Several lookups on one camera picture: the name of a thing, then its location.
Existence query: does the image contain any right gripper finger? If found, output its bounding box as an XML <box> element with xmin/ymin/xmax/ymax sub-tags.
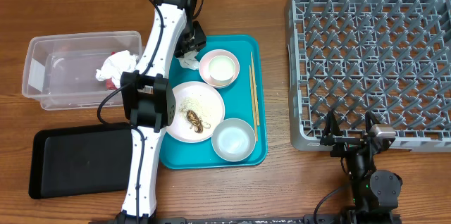
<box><xmin>365</xmin><ymin>111</ymin><xmax>380</xmax><ymax>136</ymax></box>
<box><xmin>322</xmin><ymin>110</ymin><xmax>342</xmax><ymax>137</ymax></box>

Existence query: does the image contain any small white napkin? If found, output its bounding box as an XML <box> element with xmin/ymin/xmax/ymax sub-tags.
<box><xmin>178</xmin><ymin>51</ymin><xmax>199</xmax><ymax>70</ymax></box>

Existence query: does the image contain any white cup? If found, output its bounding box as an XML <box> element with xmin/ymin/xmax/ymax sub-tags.
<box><xmin>209</xmin><ymin>56</ymin><xmax>235</xmax><ymax>85</ymax></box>

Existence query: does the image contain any large white napkin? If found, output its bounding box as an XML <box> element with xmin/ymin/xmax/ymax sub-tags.
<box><xmin>95</xmin><ymin>50</ymin><xmax>139</xmax><ymax>82</ymax></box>

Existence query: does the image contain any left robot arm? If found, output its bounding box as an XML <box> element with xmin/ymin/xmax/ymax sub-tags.
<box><xmin>114</xmin><ymin>0</ymin><xmax>206</xmax><ymax>223</ymax></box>

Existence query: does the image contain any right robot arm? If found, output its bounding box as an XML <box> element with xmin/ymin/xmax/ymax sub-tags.
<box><xmin>313</xmin><ymin>111</ymin><xmax>402</xmax><ymax>224</ymax></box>

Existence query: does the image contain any grey dishwasher rack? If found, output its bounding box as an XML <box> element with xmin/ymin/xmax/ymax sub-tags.
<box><xmin>285</xmin><ymin>0</ymin><xmax>450</xmax><ymax>152</ymax></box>

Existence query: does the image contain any clear plastic waste bin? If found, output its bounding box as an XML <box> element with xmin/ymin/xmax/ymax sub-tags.
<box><xmin>22</xmin><ymin>31</ymin><xmax>143</xmax><ymax>111</ymax></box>

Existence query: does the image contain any pink shallow bowl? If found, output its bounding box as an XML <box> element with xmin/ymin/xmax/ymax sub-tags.
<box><xmin>199</xmin><ymin>49</ymin><xmax>240</xmax><ymax>89</ymax></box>

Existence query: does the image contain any wooden chopstick right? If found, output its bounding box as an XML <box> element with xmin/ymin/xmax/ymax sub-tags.
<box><xmin>250</xmin><ymin>51</ymin><xmax>260</xmax><ymax>126</ymax></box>

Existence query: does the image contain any wooden chopstick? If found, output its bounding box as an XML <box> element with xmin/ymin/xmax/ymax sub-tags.
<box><xmin>250</xmin><ymin>51</ymin><xmax>260</xmax><ymax>126</ymax></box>
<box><xmin>249</xmin><ymin>65</ymin><xmax>258</xmax><ymax>142</ymax></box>

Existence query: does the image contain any wooden chopstick left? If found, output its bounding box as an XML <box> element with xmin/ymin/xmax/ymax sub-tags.
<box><xmin>249</xmin><ymin>65</ymin><xmax>258</xmax><ymax>142</ymax></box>

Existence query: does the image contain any white dinner plate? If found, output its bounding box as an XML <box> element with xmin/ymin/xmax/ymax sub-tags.
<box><xmin>167</xmin><ymin>81</ymin><xmax>226</xmax><ymax>143</ymax></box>

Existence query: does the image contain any brown food scrap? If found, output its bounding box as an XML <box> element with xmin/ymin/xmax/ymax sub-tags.
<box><xmin>179</xmin><ymin>105</ymin><xmax>211</xmax><ymax>134</ymax></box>

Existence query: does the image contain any grey bowl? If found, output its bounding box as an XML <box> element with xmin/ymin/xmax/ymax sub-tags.
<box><xmin>211</xmin><ymin>118</ymin><xmax>257</xmax><ymax>162</ymax></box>

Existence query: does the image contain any teal plastic serving tray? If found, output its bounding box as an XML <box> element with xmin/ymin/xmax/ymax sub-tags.
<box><xmin>160</xmin><ymin>35</ymin><xmax>268</xmax><ymax>170</ymax></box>

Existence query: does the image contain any black rectangular tray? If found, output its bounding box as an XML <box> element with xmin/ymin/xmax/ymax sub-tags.
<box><xmin>28</xmin><ymin>123</ymin><xmax>132</xmax><ymax>199</ymax></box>

